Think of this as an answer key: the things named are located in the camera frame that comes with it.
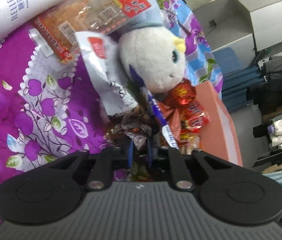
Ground white foil snack packet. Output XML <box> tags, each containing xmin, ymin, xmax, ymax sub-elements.
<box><xmin>75</xmin><ymin>31</ymin><xmax>139</xmax><ymax>117</ymax></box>

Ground pink cardboard box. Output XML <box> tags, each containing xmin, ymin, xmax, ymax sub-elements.
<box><xmin>193</xmin><ymin>80</ymin><xmax>244</xmax><ymax>168</ymax></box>

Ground clear bread packet red label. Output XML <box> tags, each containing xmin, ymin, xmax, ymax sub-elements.
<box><xmin>28</xmin><ymin>0</ymin><xmax>153</xmax><ymax>64</ymax></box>

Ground brown red foil packet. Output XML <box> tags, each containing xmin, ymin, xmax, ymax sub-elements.
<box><xmin>159</xmin><ymin>97</ymin><xmax>182</xmax><ymax>140</ymax></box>

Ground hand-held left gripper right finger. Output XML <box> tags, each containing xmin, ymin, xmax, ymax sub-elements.
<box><xmin>147</xmin><ymin>140</ymin><xmax>243</xmax><ymax>191</ymax></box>

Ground red foil candy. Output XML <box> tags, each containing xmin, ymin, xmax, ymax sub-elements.
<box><xmin>170</xmin><ymin>81</ymin><xmax>197</xmax><ymax>106</ymax></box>

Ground white lotion bottle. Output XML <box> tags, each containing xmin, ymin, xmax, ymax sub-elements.
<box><xmin>0</xmin><ymin>0</ymin><xmax>91</xmax><ymax>43</ymax></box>

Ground purple floral bedsheet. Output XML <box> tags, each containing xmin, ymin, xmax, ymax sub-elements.
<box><xmin>0</xmin><ymin>0</ymin><xmax>224</xmax><ymax>230</ymax></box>

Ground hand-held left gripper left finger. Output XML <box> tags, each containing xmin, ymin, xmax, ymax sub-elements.
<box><xmin>34</xmin><ymin>140</ymin><xmax>134</xmax><ymax>191</ymax></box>

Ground dark foil snack packet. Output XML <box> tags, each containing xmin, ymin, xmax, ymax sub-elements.
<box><xmin>105</xmin><ymin>105</ymin><xmax>162</xmax><ymax>151</ymax></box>

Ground blue rolled mats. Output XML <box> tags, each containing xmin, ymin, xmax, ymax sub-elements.
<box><xmin>222</xmin><ymin>64</ymin><xmax>269</xmax><ymax>111</ymax></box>

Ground red snack packet white lettering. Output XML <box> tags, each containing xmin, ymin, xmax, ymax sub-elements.
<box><xmin>181</xmin><ymin>100</ymin><xmax>210</xmax><ymax>132</ymax></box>

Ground golden clear snack packet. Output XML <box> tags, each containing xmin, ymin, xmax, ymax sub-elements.
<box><xmin>180</xmin><ymin>129</ymin><xmax>202</xmax><ymax>156</ymax></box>

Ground grey cabinet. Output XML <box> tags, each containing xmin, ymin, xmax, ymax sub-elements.
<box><xmin>193</xmin><ymin>0</ymin><xmax>282</xmax><ymax>53</ymax></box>

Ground white plush toy blue hat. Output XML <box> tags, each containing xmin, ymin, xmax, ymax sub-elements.
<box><xmin>117</xmin><ymin>0</ymin><xmax>188</xmax><ymax>94</ymax></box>

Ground blue white snack packet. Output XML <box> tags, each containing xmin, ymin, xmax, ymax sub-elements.
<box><xmin>128</xmin><ymin>64</ymin><xmax>181</xmax><ymax>153</ymax></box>

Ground blue cushion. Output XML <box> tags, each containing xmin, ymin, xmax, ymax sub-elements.
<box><xmin>213</xmin><ymin>47</ymin><xmax>242</xmax><ymax>75</ymax></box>

